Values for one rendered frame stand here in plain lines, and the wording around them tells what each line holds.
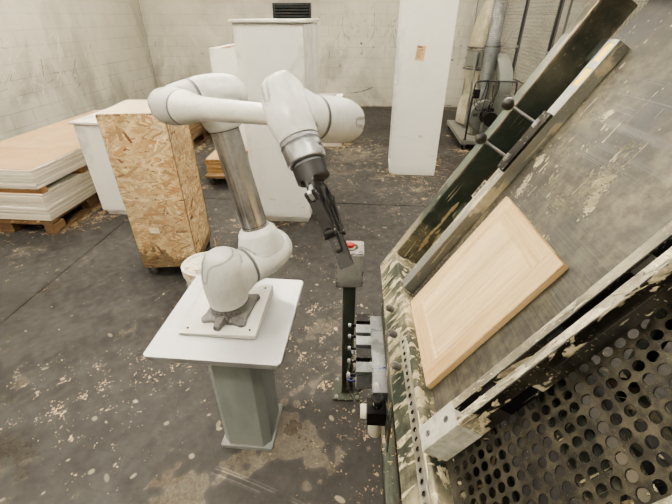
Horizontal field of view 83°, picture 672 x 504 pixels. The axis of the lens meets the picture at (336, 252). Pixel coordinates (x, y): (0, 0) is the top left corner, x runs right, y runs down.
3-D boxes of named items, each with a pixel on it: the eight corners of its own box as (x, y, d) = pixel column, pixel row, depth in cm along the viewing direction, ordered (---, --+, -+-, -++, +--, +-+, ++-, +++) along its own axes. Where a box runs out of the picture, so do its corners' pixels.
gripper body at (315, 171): (316, 153, 77) (332, 194, 77) (329, 161, 85) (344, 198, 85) (285, 168, 80) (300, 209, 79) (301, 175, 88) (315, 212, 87)
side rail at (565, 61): (414, 256, 171) (394, 245, 168) (627, 5, 118) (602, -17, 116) (416, 264, 166) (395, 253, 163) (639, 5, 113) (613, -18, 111)
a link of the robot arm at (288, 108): (295, 126, 76) (339, 129, 85) (269, 56, 77) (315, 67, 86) (267, 152, 83) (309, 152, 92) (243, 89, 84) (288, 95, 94)
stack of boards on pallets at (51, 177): (107, 153, 576) (93, 108, 542) (174, 155, 568) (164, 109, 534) (-43, 230, 369) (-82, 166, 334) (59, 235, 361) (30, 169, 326)
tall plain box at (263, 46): (273, 187, 460) (258, 18, 367) (322, 189, 455) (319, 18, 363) (253, 222, 384) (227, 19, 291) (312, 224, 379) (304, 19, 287)
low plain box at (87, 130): (149, 180, 480) (128, 101, 430) (198, 182, 476) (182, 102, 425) (101, 215, 396) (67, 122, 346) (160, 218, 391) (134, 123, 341)
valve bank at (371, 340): (347, 340, 166) (348, 296, 153) (380, 341, 165) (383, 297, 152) (343, 451, 123) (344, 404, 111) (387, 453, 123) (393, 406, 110)
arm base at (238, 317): (195, 330, 144) (191, 319, 140) (220, 291, 161) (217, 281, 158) (240, 335, 140) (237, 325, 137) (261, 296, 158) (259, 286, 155)
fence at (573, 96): (410, 284, 148) (402, 280, 147) (619, 47, 103) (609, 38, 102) (412, 292, 144) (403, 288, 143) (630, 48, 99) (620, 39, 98)
